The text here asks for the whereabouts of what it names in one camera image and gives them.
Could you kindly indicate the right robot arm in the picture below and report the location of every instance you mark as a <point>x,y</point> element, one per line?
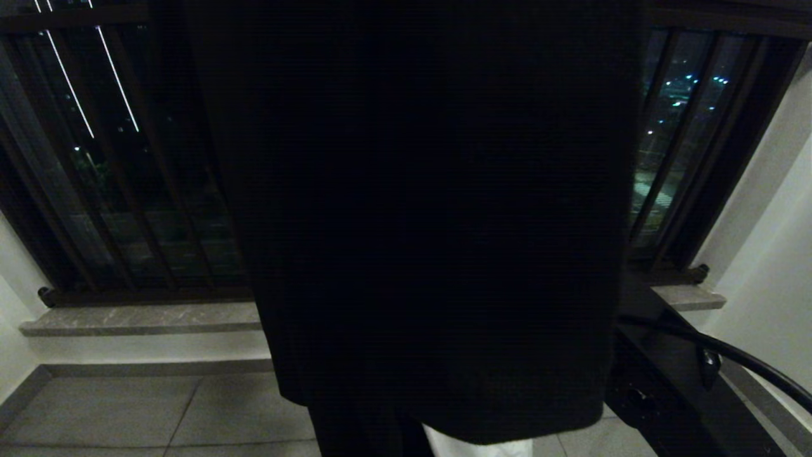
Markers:
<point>666,393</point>

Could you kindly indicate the black garment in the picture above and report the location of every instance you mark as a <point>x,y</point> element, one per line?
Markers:
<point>431,222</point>

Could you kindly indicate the grey stone window sill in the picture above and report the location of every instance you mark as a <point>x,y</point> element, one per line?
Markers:
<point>146,319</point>

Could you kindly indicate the dark barred window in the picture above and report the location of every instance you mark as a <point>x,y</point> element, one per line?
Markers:
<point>114,190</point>

